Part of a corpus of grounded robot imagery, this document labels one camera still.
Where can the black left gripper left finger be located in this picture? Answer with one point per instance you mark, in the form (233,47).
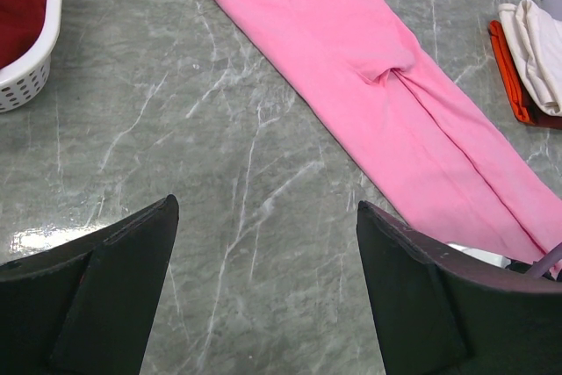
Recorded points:
(88,306)

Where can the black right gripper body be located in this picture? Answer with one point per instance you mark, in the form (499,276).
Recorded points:
(525,268)

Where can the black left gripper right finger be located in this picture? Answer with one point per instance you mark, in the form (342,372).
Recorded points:
(439,311)

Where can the pink t-shirt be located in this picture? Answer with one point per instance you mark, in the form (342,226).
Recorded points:
(429,149)

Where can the folded dark red t-shirt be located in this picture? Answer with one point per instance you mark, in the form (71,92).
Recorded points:
(541,119)

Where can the folded orange t-shirt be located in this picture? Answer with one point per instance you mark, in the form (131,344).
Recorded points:
(517,95)

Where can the folded white t-shirt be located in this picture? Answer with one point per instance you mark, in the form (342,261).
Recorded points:
(534,41)

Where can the white perforated laundry basket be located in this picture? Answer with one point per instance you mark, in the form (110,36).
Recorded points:
(22,80)

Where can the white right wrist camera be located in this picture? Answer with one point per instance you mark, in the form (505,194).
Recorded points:
(482,255)

